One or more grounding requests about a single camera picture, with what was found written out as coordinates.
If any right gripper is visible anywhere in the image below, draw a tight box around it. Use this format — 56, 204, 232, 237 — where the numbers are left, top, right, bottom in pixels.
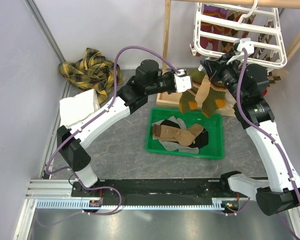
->
202, 52, 246, 102

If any olive striped sock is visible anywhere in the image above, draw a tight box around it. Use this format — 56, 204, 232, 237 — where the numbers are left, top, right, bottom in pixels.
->
201, 81, 227, 118
179, 70, 206, 114

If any white clip hanger rack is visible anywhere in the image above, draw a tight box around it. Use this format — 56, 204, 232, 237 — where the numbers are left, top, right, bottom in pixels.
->
190, 2, 288, 71

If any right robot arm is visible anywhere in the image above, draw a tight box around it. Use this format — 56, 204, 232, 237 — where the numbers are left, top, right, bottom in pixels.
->
200, 57, 300, 216

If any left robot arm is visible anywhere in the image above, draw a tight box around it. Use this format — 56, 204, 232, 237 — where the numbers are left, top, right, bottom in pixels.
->
57, 59, 176, 197

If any wooden hanger stand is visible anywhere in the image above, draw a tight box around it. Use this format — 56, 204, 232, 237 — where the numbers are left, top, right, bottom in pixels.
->
156, 0, 300, 117

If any red white sock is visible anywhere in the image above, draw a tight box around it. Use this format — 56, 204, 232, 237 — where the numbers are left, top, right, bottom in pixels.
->
195, 76, 211, 106

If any brown argyle sock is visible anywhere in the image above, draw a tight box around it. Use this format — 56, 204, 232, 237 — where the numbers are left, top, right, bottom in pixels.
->
266, 68, 289, 87
220, 10, 256, 54

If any purple maroon sock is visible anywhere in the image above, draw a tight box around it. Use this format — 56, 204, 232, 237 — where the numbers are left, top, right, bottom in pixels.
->
200, 5, 230, 53

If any black sock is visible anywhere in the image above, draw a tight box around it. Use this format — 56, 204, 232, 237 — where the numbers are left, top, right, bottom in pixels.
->
152, 116, 209, 154

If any tan sock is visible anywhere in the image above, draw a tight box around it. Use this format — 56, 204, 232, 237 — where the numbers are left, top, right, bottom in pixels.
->
151, 123, 209, 147

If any green plastic tray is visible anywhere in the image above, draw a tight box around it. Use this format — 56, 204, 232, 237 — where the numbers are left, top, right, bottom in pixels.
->
145, 107, 225, 159

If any grey sock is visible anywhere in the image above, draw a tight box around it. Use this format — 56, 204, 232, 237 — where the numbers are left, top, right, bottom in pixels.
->
155, 116, 199, 154

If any yellow plaid cloth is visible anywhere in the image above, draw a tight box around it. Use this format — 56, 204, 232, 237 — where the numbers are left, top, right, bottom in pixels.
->
58, 48, 124, 104

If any white folded towel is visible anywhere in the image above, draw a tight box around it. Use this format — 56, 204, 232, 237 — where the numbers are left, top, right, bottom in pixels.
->
59, 89, 100, 128

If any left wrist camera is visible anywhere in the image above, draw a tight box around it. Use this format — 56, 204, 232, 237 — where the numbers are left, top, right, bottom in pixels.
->
174, 69, 193, 93

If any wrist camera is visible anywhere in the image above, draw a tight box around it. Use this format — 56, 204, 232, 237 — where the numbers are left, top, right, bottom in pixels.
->
174, 69, 193, 93
226, 37, 255, 65

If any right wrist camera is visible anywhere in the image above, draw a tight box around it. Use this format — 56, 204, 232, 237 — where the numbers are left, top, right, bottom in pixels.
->
226, 37, 255, 65

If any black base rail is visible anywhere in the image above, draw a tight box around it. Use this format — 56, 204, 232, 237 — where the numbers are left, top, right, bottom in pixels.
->
71, 177, 271, 207

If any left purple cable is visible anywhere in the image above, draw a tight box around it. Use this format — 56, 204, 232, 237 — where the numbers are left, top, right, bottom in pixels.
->
34, 45, 185, 228

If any slotted cable duct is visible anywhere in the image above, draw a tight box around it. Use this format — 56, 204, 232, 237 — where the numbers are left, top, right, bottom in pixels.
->
36, 199, 225, 211

